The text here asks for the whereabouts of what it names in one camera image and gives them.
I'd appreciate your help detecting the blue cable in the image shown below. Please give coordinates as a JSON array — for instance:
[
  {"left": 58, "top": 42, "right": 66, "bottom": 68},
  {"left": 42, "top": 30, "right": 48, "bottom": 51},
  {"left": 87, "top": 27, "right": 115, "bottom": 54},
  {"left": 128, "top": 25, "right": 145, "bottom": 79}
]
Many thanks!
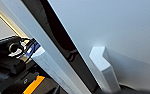
[{"left": 25, "top": 41, "right": 42, "bottom": 57}]

